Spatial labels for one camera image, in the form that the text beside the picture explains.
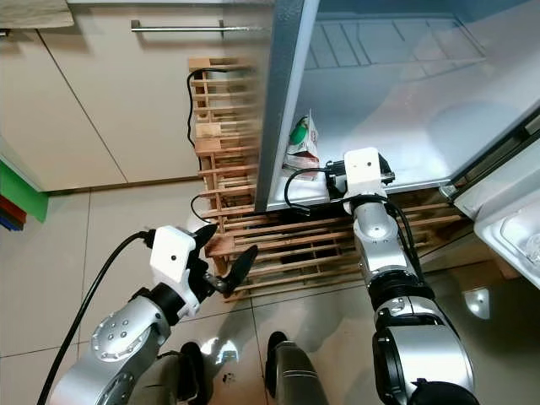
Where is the wooden pallet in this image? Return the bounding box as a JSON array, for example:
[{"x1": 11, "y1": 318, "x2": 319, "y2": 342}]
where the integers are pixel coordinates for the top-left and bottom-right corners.
[{"x1": 187, "y1": 56, "x2": 473, "y2": 301}]

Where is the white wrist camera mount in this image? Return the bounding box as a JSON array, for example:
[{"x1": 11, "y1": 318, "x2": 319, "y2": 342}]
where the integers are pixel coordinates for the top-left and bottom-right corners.
[
  {"x1": 342, "y1": 147, "x2": 390, "y2": 203},
  {"x1": 148, "y1": 225, "x2": 208, "y2": 305}
]

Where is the green red blue plastic stack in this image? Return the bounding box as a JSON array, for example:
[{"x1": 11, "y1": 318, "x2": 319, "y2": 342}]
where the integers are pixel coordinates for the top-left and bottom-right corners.
[{"x1": 0, "y1": 159, "x2": 50, "y2": 234}]

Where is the white green milk carton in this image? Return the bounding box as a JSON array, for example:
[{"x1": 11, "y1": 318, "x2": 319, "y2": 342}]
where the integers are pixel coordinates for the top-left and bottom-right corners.
[{"x1": 282, "y1": 109, "x2": 322, "y2": 176}]

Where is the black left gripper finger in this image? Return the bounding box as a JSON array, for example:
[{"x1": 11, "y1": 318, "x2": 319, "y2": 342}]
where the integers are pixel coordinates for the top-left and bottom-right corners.
[
  {"x1": 229, "y1": 245, "x2": 260, "y2": 290},
  {"x1": 192, "y1": 223, "x2": 219, "y2": 259}
]

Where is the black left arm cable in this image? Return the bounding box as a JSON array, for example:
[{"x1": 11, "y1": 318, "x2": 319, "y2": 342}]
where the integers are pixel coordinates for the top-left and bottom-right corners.
[{"x1": 37, "y1": 229, "x2": 154, "y2": 405}]

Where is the black fridge power cable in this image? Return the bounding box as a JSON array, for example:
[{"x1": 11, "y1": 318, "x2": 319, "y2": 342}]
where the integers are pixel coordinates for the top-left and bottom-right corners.
[{"x1": 186, "y1": 66, "x2": 224, "y2": 224}]

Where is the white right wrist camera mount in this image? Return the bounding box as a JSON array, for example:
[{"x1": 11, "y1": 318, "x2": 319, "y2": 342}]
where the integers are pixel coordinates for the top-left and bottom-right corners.
[{"x1": 342, "y1": 147, "x2": 390, "y2": 203}]

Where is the white fridge door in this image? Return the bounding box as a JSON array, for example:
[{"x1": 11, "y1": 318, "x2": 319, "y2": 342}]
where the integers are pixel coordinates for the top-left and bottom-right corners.
[{"x1": 453, "y1": 118, "x2": 540, "y2": 293}]

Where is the clear ribbed fridge shelf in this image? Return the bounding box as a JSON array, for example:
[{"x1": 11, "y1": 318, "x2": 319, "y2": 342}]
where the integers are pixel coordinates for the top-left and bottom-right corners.
[{"x1": 306, "y1": 14, "x2": 488, "y2": 73}]

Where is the grey robot right leg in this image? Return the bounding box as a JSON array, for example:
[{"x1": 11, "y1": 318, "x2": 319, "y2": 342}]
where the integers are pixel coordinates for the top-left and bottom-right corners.
[{"x1": 265, "y1": 331, "x2": 332, "y2": 405}]

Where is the long metal cabinet handle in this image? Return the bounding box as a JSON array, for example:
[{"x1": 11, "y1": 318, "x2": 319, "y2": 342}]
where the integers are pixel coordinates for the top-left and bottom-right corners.
[{"x1": 131, "y1": 19, "x2": 225, "y2": 35}]

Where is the grey robot leg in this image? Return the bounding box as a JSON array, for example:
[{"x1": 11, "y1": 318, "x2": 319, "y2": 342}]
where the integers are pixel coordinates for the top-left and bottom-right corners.
[
  {"x1": 131, "y1": 341, "x2": 208, "y2": 405},
  {"x1": 265, "y1": 331, "x2": 332, "y2": 405}
]

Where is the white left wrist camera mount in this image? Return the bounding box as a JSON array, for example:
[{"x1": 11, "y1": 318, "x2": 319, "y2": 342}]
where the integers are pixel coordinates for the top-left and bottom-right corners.
[{"x1": 148, "y1": 225, "x2": 208, "y2": 305}]

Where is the grey robot left leg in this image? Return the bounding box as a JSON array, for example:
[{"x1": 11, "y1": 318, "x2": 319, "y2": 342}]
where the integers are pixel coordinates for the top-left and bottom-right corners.
[{"x1": 131, "y1": 341, "x2": 208, "y2": 405}]

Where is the beige kitchen cabinet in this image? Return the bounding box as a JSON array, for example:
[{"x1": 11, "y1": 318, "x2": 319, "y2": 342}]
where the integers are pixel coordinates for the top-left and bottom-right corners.
[{"x1": 0, "y1": 0, "x2": 273, "y2": 195}]

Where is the silver fridge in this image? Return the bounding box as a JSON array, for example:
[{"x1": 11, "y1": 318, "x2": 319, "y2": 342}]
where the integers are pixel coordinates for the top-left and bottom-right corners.
[{"x1": 249, "y1": 0, "x2": 540, "y2": 213}]

